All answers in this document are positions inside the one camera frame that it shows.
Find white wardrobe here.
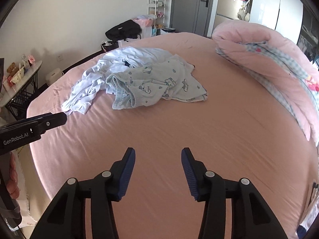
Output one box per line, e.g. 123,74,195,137
249,0,303,38

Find white fluffy rug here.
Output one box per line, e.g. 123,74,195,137
15,149,34,229

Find pale printed pillow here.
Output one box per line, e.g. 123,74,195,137
298,182,319,236

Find person's left hand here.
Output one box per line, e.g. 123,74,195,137
5,153,20,200

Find beige cabinet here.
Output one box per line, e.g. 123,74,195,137
213,0,252,34

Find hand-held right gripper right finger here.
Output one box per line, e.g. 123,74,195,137
181,147,289,239

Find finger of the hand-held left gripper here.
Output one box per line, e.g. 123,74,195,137
0,113,54,130
37,112,68,135

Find pink bag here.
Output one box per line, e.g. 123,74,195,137
132,16,155,28

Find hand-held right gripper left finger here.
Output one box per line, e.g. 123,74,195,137
29,147,136,239

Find white storage box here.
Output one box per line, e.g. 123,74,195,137
46,68,64,85

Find grey door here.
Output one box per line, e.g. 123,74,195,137
171,0,216,36

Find pink checked quilt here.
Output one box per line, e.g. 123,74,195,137
212,20,319,142

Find white satin garment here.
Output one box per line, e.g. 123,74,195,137
61,47,175,115

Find white paper bag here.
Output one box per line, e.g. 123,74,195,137
141,26,153,39

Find cream hanging bag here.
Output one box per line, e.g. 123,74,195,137
238,1,252,23

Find white shelf rack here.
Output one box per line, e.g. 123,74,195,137
148,0,167,30

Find white marble side table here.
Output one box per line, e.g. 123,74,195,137
0,60,43,119

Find cartoon printed pajama pants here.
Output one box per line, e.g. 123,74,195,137
106,54,208,110

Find cream handbag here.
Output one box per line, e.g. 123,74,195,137
11,67,25,84

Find black paper bag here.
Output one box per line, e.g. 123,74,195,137
101,40,120,53

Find pink bed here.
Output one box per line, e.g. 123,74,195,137
26,32,317,239

